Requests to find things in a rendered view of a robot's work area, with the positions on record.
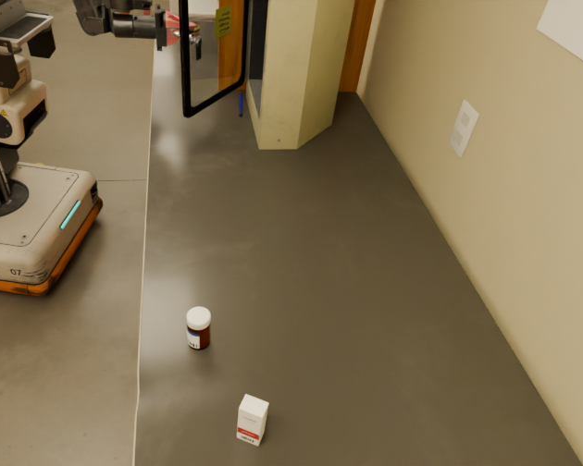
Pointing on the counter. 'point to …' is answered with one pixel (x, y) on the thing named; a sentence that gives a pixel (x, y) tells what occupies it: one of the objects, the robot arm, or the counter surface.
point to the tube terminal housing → (300, 70)
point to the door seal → (189, 63)
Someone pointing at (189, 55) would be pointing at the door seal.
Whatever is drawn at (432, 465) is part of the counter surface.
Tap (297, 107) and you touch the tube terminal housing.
